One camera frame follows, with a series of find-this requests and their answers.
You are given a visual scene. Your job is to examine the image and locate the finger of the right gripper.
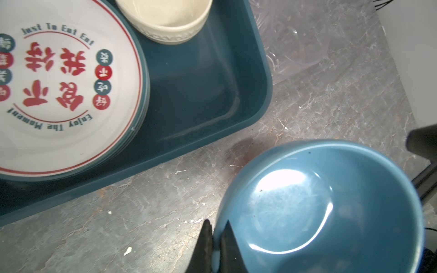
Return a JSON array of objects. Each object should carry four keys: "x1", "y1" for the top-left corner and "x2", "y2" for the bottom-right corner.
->
[{"x1": 406, "y1": 124, "x2": 437, "y2": 160}]

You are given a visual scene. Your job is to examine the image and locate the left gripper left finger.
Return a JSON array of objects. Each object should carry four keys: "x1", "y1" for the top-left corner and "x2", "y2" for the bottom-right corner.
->
[{"x1": 185, "y1": 219, "x2": 213, "y2": 273}]

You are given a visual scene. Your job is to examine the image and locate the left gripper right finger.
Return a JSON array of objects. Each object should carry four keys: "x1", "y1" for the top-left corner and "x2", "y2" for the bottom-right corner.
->
[{"x1": 219, "y1": 221, "x2": 248, "y2": 273}]

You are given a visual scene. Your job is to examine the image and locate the blue ceramic bowl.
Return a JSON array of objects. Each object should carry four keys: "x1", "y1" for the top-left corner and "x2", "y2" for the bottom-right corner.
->
[{"x1": 214, "y1": 140, "x2": 424, "y2": 273}]

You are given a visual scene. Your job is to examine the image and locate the bowls cream inside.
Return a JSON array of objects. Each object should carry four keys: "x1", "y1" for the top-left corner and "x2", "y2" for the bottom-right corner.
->
[{"x1": 116, "y1": 0, "x2": 213, "y2": 45}]

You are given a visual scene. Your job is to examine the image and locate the teal plastic bin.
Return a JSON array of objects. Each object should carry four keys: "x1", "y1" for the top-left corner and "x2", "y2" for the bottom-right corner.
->
[{"x1": 1, "y1": 1, "x2": 273, "y2": 226}]

